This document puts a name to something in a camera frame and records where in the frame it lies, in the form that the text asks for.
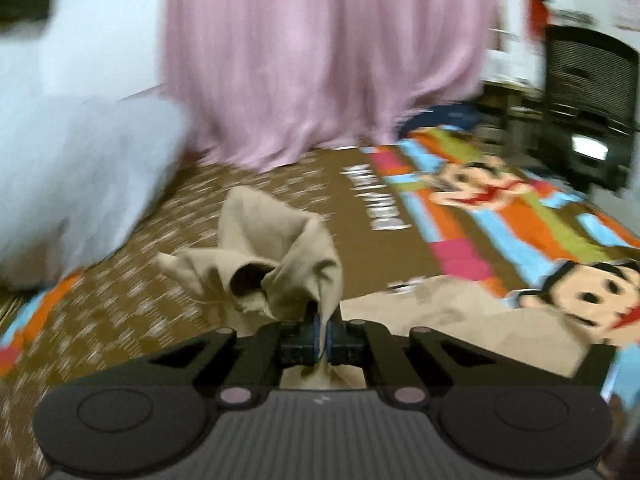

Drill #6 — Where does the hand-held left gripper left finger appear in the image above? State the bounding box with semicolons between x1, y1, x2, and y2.
145;307;322;407

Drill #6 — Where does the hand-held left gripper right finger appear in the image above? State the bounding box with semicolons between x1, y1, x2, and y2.
325;305;506;407

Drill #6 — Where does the beige jacket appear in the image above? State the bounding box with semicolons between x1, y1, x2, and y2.
157;186;617;391

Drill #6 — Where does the brown printed blanket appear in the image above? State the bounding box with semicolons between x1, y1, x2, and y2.
0;125;640;480

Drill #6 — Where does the dark blue cloth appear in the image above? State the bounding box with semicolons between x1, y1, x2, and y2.
400;102;483;137

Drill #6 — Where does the pink curtain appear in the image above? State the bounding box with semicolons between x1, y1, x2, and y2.
162;0;503;172

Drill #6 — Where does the wooden desk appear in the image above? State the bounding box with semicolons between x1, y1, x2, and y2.
480;77;547;163

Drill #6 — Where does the black mesh office chair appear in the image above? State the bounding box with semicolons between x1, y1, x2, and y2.
542;25;640;195

